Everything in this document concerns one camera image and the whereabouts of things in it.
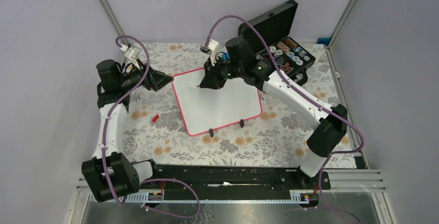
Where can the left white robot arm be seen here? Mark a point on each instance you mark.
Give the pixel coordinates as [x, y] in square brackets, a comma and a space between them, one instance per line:
[109, 174]

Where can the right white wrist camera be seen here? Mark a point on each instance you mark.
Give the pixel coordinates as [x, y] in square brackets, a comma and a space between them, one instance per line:
[211, 49]

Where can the blue object behind frame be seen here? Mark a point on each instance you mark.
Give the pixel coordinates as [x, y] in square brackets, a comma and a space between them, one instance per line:
[324, 41]

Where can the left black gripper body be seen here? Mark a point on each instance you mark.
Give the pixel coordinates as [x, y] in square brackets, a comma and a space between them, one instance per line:
[147, 83]

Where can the open black chip case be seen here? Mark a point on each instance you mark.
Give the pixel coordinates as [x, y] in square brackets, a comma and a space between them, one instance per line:
[274, 27]

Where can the pink framed whiteboard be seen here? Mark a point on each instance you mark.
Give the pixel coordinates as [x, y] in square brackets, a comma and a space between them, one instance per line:
[204, 109]

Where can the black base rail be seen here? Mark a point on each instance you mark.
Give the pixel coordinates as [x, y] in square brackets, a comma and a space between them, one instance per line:
[214, 183]

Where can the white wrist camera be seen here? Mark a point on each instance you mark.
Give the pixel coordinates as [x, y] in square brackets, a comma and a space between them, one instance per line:
[211, 49]
[131, 53]

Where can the red marker cap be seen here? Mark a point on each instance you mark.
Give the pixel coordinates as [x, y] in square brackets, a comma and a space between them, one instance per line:
[155, 118]

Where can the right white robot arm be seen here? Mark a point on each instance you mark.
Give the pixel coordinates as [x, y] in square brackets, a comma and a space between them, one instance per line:
[328, 122]

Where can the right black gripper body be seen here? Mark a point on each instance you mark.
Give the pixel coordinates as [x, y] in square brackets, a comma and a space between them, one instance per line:
[222, 71]

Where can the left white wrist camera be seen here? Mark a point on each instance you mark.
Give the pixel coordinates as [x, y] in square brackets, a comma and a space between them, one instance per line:
[131, 53]

